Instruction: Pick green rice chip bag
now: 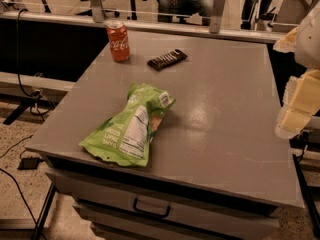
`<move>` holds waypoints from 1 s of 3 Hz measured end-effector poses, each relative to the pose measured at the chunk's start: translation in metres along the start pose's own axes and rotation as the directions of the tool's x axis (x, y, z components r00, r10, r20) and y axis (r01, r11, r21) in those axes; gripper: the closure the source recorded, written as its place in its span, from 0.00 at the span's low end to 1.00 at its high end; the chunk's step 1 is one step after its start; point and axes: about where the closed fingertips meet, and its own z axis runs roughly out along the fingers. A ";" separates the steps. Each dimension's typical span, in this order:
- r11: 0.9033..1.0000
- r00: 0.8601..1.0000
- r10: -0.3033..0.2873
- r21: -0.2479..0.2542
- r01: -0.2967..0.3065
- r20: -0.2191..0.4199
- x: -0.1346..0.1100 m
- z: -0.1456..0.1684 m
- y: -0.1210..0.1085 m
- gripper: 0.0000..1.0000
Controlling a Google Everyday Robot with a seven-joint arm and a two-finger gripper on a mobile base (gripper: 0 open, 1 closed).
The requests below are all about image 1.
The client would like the black power adapter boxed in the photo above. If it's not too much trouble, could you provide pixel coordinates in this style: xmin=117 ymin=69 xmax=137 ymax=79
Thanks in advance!
xmin=18 ymin=158 xmax=40 ymax=170

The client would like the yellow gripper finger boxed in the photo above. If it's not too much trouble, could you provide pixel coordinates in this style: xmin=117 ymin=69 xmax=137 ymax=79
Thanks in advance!
xmin=273 ymin=28 xmax=298 ymax=53
xmin=275 ymin=69 xmax=320 ymax=139

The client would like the dark chocolate bar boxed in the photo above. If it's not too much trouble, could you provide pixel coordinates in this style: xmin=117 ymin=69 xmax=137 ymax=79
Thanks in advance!
xmin=147 ymin=49 xmax=187 ymax=71

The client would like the grey drawer cabinet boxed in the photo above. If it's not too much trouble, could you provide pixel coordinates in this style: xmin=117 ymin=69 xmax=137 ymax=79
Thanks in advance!
xmin=46 ymin=168 xmax=279 ymax=240

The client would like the seated person in jeans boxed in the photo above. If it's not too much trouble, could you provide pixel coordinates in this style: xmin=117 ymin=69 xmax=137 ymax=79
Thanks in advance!
xmin=158 ymin=0 xmax=214 ymax=26

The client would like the black drawer handle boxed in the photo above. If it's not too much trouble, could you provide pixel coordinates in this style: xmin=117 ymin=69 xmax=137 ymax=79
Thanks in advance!
xmin=132 ymin=198 xmax=171 ymax=219

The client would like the green rice chip bag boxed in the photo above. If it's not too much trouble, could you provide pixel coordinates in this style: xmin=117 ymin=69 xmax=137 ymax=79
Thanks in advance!
xmin=79 ymin=83 xmax=175 ymax=167

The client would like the orange soda can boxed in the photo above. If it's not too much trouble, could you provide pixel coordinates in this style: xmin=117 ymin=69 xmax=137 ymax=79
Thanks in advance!
xmin=107 ymin=20 xmax=130 ymax=62

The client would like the metal rail frame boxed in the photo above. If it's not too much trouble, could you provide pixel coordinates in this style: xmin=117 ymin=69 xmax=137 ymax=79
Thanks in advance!
xmin=0 ymin=0 xmax=288 ymax=45

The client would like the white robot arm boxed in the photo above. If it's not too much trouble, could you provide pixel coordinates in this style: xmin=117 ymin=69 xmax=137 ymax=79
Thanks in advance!
xmin=273 ymin=3 xmax=320 ymax=139

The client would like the black cable on floor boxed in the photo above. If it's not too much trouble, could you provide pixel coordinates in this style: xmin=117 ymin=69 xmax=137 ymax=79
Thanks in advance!
xmin=14 ymin=8 xmax=54 ymax=118

